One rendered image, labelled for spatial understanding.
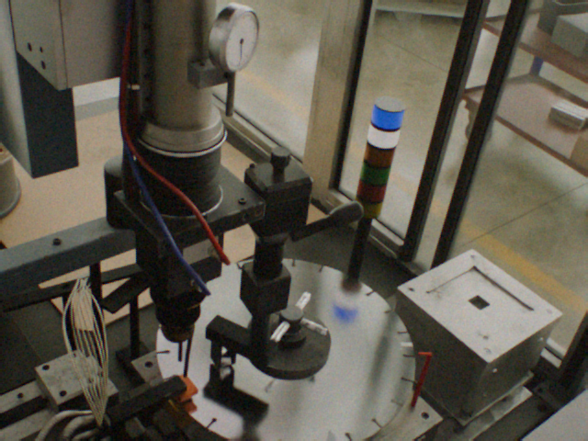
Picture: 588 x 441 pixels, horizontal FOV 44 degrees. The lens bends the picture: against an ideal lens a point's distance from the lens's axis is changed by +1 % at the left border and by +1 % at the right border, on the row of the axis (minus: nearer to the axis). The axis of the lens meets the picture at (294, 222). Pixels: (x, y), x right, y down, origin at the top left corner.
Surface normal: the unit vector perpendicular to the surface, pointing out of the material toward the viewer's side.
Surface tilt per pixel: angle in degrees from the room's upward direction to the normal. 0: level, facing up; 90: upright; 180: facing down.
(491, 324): 0
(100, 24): 90
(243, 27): 90
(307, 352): 5
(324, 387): 0
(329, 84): 90
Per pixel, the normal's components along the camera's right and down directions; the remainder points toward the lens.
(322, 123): -0.77, 0.31
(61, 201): 0.11, -0.79
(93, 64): 0.62, 0.53
